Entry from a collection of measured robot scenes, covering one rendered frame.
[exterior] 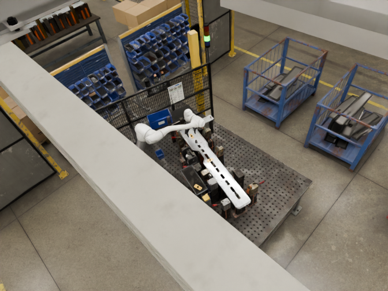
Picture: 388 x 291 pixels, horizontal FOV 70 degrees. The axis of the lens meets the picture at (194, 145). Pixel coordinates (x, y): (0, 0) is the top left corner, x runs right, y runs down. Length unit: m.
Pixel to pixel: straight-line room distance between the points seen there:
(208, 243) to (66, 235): 4.30
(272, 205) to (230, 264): 3.10
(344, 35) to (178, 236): 0.75
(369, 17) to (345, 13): 0.06
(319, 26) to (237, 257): 0.76
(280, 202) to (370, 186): 1.72
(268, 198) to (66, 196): 3.13
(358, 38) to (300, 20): 0.17
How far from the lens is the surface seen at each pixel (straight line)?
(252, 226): 3.26
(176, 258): 0.31
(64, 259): 4.43
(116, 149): 0.41
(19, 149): 4.62
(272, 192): 3.48
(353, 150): 4.86
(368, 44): 0.91
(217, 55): 6.42
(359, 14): 0.88
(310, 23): 0.95
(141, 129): 3.06
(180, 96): 3.87
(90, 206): 4.63
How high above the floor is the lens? 3.68
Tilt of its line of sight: 50 degrees down
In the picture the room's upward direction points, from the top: 9 degrees counter-clockwise
